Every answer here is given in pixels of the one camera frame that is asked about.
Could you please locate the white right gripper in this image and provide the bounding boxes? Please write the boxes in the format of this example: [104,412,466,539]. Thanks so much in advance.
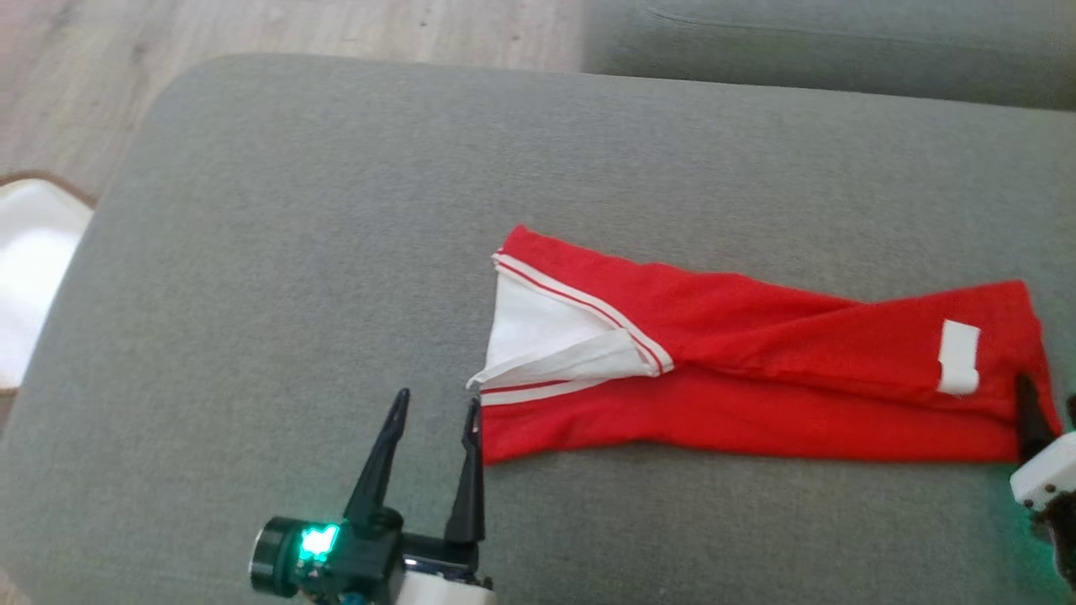
[1009,374,1076,589]

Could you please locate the white laundry basket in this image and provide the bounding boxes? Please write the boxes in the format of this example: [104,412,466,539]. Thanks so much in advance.
[0,172,98,394]

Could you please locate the red garment with white trim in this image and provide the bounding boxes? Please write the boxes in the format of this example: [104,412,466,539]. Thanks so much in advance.
[467,224,1062,465]

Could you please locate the grey sofa seat cushion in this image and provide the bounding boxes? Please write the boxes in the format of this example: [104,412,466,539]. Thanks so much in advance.
[0,53,1076,605]
[582,0,1076,112]

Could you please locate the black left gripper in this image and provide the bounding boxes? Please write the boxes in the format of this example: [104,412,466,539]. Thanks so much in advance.
[249,388,497,605]

